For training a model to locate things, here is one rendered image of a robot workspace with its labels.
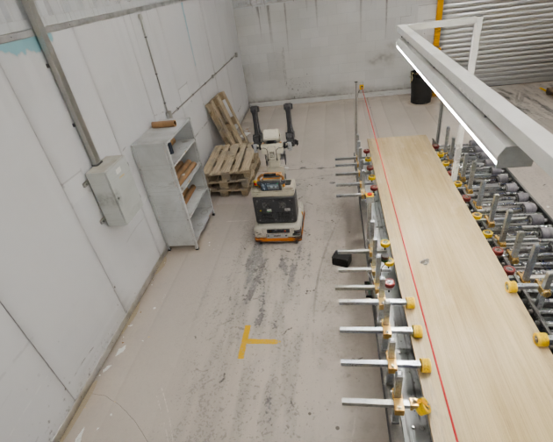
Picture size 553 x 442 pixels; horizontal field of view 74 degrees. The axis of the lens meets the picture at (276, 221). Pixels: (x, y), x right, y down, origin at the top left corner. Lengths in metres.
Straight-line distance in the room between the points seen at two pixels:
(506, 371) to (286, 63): 8.97
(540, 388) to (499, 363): 0.22
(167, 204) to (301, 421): 2.95
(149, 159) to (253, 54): 6.37
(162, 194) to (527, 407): 4.02
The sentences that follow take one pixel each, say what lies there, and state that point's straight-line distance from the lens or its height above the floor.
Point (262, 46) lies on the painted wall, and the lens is 10.38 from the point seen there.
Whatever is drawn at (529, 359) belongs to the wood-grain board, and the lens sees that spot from 2.77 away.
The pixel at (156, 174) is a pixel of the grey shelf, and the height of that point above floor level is 1.16.
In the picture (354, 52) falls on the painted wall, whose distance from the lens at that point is 10.31.
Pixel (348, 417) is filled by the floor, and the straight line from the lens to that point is 3.36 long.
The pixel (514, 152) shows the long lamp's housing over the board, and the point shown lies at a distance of 1.52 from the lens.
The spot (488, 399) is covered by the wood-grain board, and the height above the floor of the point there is 0.90.
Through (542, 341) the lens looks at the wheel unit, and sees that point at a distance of 2.80.
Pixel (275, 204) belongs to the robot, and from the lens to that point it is 4.65.
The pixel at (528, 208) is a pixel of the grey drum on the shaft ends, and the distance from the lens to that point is 4.25.
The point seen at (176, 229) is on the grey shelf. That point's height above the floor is 0.36.
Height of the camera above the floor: 2.96
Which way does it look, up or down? 33 degrees down
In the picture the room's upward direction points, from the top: 9 degrees counter-clockwise
